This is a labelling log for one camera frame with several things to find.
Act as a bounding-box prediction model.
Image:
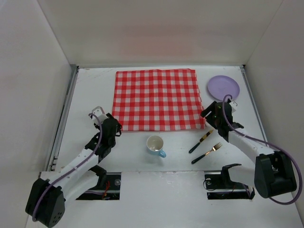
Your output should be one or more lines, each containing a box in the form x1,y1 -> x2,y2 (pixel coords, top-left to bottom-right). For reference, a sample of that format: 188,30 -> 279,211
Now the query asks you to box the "lilac round plate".
207,75 -> 240,101

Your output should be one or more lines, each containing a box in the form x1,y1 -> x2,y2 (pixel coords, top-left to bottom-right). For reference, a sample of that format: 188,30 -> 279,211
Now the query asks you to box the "gold knife dark handle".
189,130 -> 213,153

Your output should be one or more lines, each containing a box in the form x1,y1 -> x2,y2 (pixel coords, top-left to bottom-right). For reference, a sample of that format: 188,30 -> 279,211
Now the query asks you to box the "gold fork dark handle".
191,143 -> 222,164

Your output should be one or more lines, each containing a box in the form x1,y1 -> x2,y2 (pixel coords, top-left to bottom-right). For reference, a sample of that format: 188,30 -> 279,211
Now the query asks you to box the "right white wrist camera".
229,101 -> 238,112

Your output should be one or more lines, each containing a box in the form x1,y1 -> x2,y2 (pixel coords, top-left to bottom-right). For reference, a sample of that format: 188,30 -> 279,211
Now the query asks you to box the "white mug blue outside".
146,135 -> 167,158

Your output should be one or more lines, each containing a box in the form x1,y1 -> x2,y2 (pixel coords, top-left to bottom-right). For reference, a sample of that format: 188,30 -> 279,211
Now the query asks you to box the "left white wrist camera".
92,106 -> 108,124

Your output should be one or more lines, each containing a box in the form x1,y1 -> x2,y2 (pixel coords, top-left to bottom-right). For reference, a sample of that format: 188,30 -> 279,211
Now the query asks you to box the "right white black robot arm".
201,101 -> 303,202

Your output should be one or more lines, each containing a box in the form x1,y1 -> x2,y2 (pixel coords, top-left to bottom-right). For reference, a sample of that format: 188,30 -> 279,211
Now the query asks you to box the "red white checkered cloth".
112,68 -> 205,132

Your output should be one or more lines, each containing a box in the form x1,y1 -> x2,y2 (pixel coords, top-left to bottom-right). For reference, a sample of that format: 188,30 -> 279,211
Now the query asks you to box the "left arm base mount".
76,172 -> 122,200

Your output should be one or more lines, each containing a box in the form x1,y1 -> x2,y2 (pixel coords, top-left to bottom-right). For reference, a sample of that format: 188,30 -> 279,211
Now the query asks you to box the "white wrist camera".
92,106 -> 108,124
229,101 -> 238,112

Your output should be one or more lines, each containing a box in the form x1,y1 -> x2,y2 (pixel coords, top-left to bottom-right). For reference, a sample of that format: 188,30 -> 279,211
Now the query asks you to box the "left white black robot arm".
25,112 -> 122,228

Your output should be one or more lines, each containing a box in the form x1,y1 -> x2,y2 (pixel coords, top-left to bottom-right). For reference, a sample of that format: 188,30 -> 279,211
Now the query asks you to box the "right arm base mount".
203,171 -> 256,200

